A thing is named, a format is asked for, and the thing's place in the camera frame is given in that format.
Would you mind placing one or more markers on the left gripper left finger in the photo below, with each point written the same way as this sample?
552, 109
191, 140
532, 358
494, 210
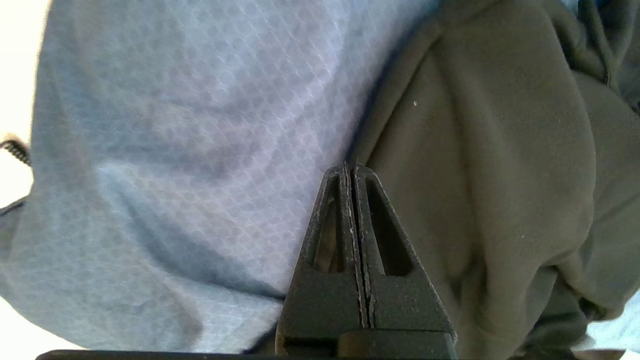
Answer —
322, 305

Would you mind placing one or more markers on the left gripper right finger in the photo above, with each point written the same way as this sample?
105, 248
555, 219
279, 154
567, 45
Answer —
405, 305

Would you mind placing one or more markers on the black hoodie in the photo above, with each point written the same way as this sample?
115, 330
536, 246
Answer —
500, 175

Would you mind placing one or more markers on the blue bed cover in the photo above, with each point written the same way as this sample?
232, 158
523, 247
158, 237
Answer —
175, 150

